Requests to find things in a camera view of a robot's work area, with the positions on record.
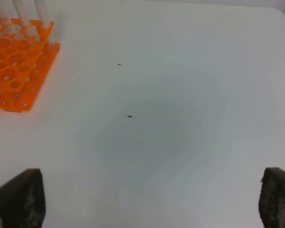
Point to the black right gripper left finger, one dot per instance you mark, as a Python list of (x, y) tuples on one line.
[(22, 201)]

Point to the orange test tube rack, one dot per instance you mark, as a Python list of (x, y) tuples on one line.
[(25, 62)]

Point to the row tube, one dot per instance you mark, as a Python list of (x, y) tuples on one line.
[(4, 15), (21, 11), (44, 18)]

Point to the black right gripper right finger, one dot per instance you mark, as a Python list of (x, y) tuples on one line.
[(271, 205)]

